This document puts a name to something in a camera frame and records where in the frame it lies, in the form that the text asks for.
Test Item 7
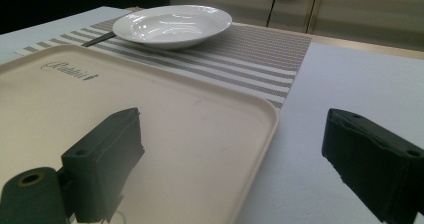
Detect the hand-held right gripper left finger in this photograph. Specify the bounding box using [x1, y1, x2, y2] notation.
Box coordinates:
[60, 107, 146, 224]

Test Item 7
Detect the striped woven placemat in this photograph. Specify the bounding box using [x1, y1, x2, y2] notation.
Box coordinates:
[14, 6, 313, 110]

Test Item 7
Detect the black cable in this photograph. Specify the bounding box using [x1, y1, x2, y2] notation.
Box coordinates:
[265, 0, 281, 28]

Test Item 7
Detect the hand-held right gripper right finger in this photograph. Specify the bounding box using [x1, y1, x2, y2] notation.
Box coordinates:
[321, 108, 424, 224]

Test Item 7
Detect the beige plastic tray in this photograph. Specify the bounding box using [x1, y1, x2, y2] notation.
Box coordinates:
[0, 44, 280, 224]

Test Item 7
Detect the white deep plate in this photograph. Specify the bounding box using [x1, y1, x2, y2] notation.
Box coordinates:
[112, 4, 233, 50]

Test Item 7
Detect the black utensil handle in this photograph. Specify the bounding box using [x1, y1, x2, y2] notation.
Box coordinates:
[80, 30, 118, 48]

